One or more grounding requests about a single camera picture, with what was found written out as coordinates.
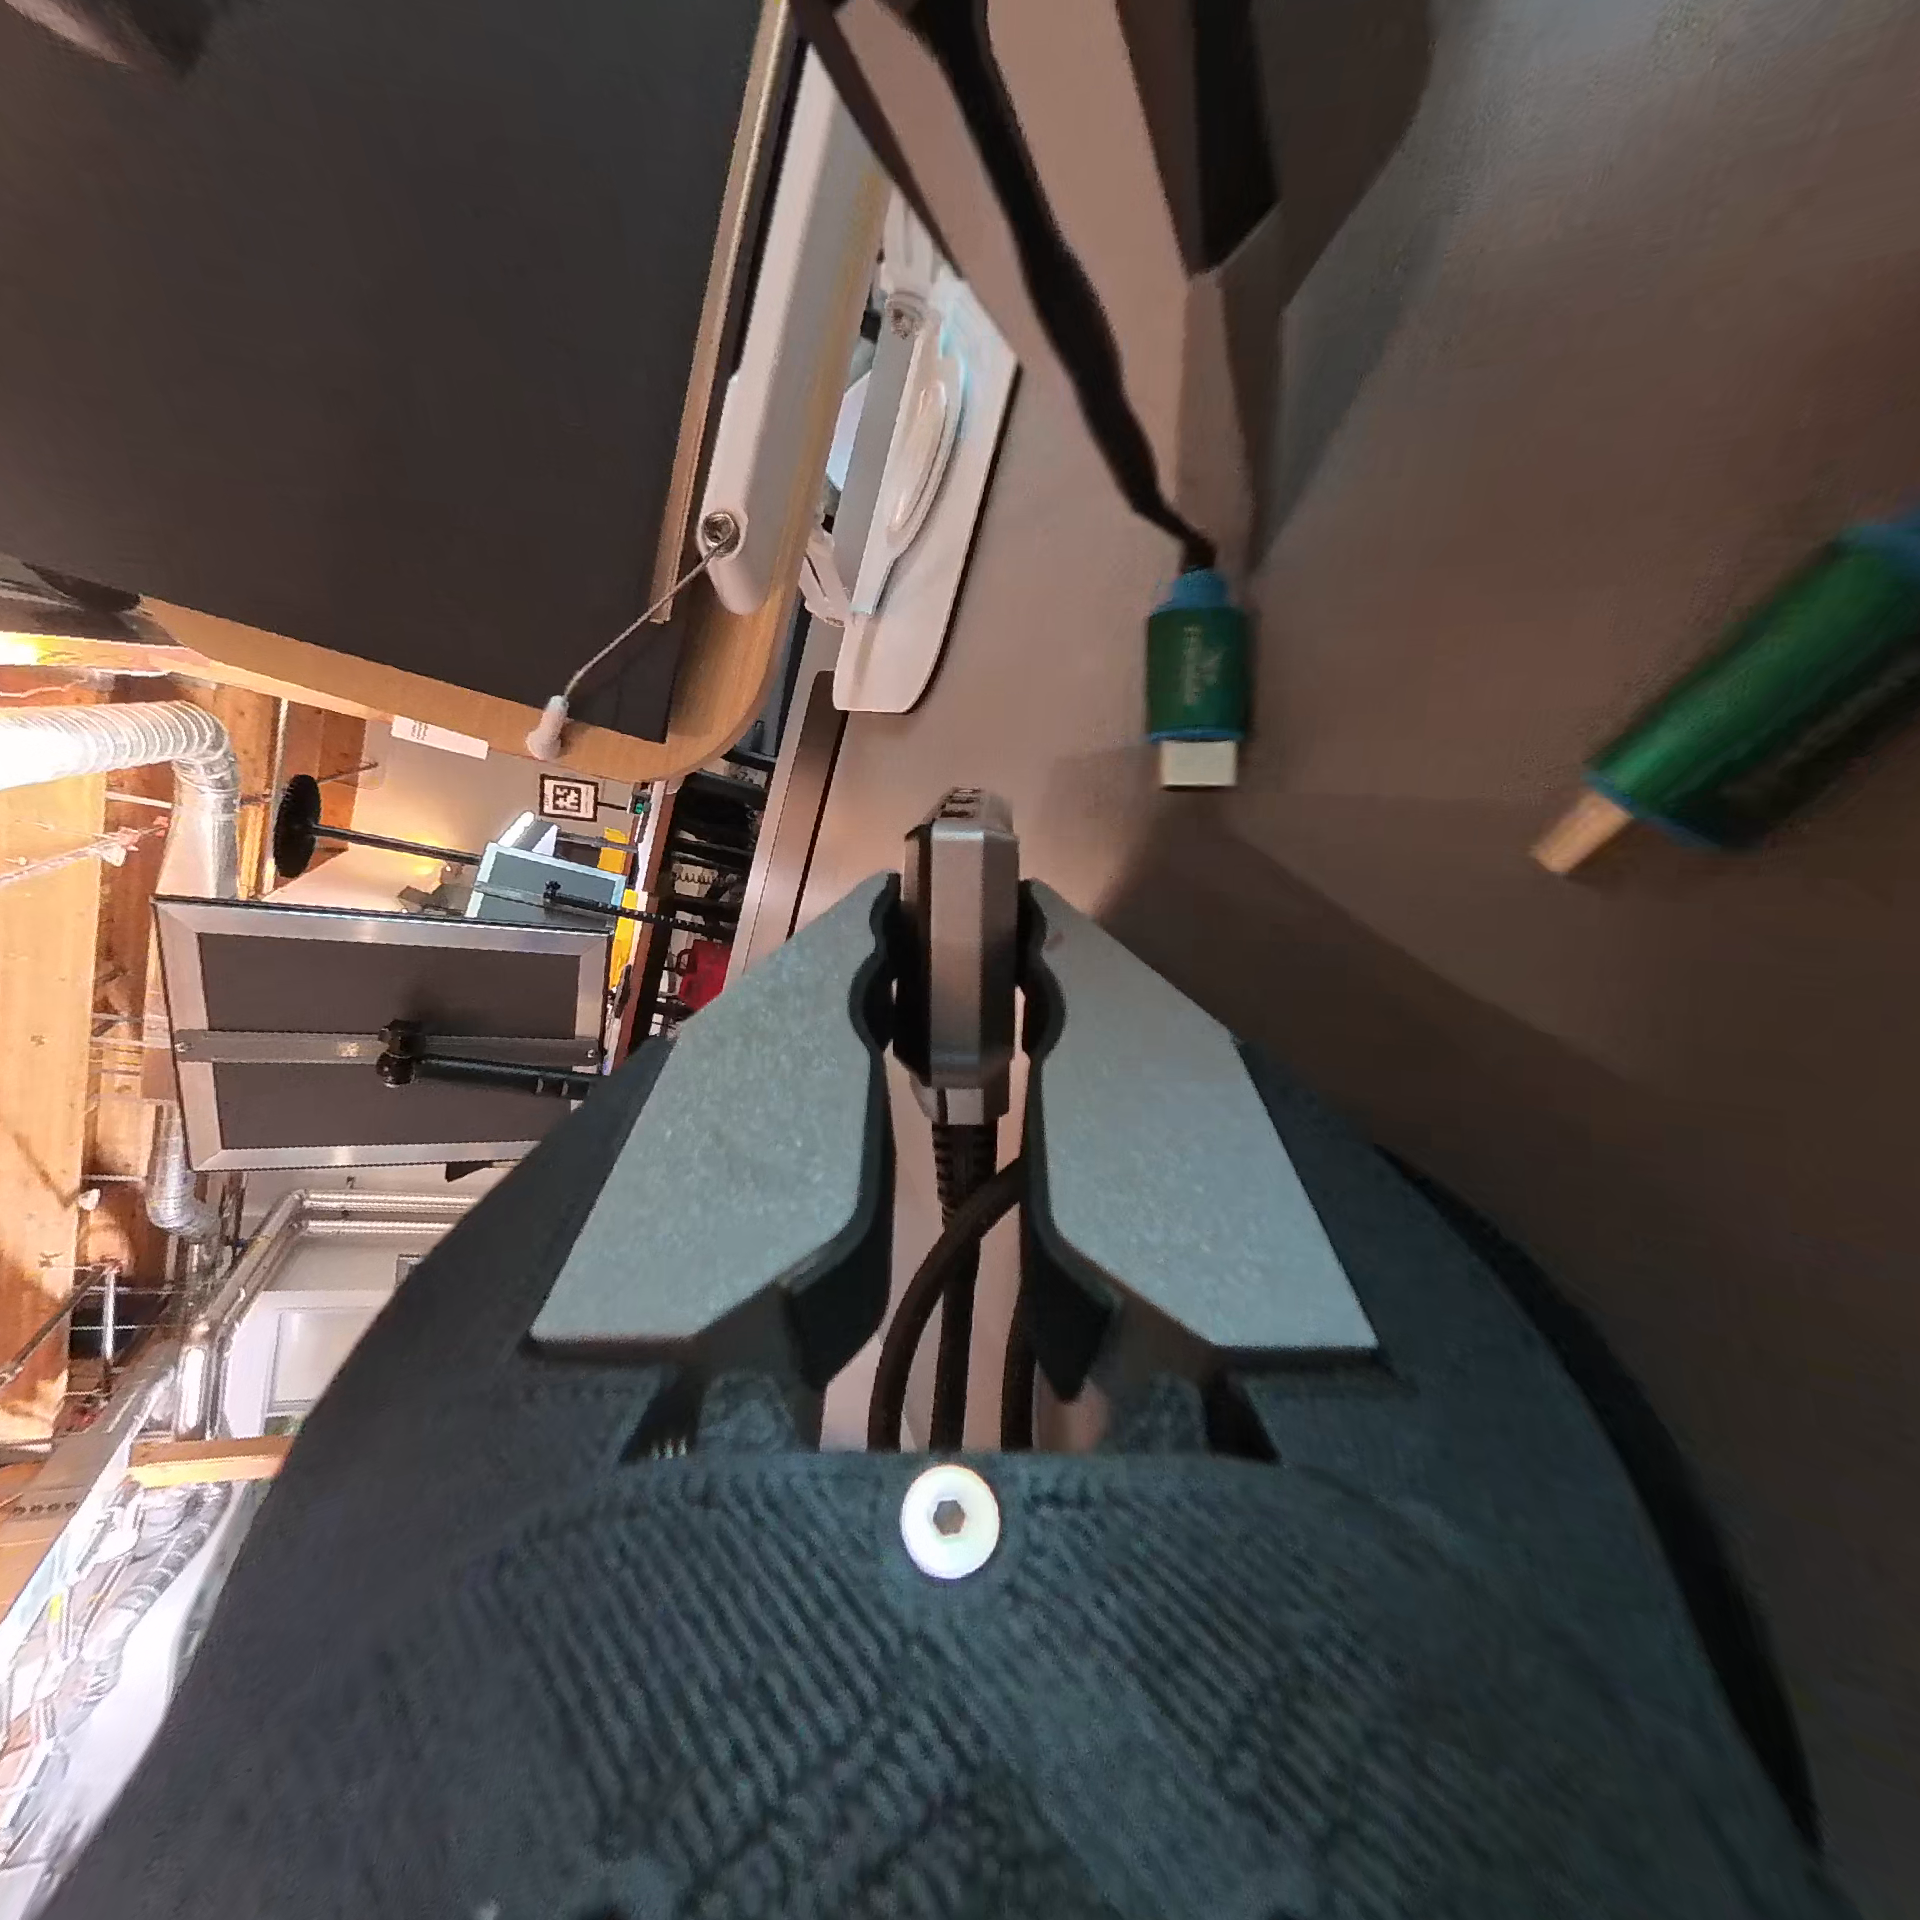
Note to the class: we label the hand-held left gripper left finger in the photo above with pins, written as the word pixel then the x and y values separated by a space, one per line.
pixel 705 1184

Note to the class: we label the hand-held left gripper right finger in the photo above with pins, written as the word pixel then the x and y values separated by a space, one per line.
pixel 1200 1200

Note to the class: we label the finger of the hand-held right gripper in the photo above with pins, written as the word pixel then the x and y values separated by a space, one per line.
pixel 1171 361
pixel 960 180

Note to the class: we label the grey hdmi switch hub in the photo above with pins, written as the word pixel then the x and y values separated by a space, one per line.
pixel 960 960

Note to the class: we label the red bag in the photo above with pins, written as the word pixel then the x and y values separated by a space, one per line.
pixel 705 975

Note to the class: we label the black clamp rod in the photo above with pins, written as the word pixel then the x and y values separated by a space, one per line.
pixel 481 1069

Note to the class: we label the light blue box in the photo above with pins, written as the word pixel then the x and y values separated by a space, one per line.
pixel 540 885

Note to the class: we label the grey framed partition panel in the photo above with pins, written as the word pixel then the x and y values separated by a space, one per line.
pixel 300 975

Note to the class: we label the black rod with disc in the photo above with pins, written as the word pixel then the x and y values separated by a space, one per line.
pixel 296 818

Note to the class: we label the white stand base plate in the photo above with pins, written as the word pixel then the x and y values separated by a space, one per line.
pixel 893 660

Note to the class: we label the silver ventilation duct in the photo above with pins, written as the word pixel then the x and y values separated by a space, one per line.
pixel 121 742

